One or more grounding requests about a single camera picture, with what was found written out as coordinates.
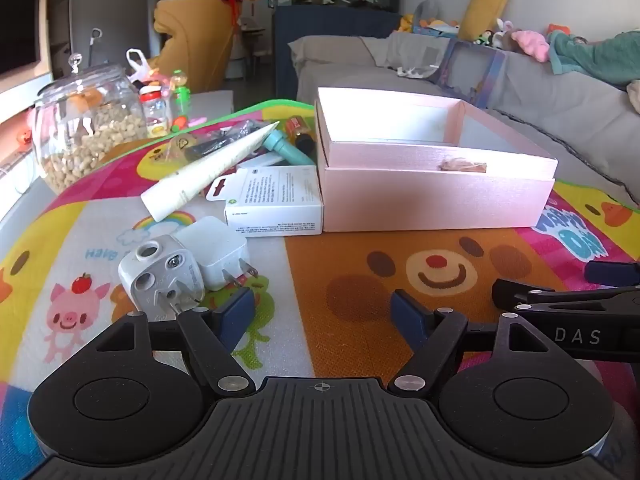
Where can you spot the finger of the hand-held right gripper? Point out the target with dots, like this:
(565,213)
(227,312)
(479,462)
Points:
(520,291)
(612,272)

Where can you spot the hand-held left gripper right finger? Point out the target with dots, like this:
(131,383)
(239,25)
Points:
(407,316)

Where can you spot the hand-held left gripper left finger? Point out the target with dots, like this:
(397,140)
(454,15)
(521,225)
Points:
(235,312)

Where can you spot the white wall charger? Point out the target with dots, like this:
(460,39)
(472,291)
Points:
(215,250)

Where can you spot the grey travel plug adapter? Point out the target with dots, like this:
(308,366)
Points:
(155,275)

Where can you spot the white printed package box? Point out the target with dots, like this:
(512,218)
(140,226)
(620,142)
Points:
(275,200)

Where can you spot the pink cardboard box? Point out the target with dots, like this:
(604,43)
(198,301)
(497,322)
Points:
(430,195)

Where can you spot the white squeeze tube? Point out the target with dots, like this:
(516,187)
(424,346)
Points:
(210,167)

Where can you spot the teal plastic toy tool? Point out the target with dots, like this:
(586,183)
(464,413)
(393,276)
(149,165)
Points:
(290,152)

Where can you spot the black item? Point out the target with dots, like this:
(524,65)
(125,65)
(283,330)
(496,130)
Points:
(225,137)

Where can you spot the small amber bottle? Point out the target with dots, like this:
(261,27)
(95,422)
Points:
(302,135)

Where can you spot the colourful cartoon play mat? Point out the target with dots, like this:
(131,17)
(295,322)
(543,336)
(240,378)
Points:
(320,270)

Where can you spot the grey sofa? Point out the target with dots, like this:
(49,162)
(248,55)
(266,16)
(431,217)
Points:
(550,110)

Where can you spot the orange carrot toy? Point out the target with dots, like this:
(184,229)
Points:
(180,123)

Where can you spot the purple window gift box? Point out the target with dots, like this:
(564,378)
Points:
(492,80)

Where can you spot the small red-lidded plastic jar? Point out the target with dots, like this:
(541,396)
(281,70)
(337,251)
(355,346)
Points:
(154,115)

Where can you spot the teal blanket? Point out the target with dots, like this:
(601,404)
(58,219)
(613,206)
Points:
(595,57)

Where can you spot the green toy bottle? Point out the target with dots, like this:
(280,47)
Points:
(181,95)

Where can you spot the glass jar of nuts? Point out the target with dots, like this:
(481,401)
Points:
(85,130)

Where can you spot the pink plush toy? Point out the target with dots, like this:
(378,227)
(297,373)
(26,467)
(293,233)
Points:
(532,45)

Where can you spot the white paper scrap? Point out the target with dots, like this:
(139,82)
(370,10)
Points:
(412,72)

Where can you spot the dark blue cabinet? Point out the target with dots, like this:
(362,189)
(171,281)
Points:
(285,55)

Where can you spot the white plastic bag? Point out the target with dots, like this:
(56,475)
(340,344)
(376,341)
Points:
(137,65)

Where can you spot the yellow armchair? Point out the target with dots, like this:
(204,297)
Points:
(195,45)

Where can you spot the yellow pillow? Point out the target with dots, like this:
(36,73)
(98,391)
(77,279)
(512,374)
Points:
(482,12)

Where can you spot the grey plush toy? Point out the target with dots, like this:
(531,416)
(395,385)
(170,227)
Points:
(427,12)

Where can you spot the black television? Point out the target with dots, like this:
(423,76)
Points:
(17,15)

